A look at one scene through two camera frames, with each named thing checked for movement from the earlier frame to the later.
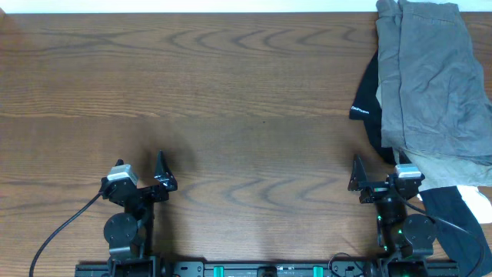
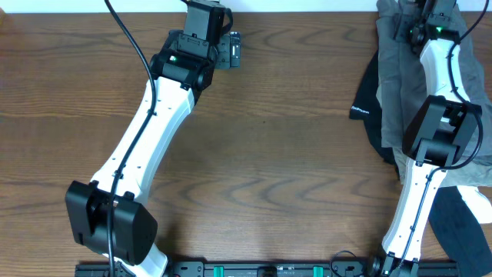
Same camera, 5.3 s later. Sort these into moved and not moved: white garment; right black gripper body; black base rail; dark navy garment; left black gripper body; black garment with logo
Moved: right black gripper body; left black gripper body
Not moved: black base rail; black garment with logo; dark navy garment; white garment
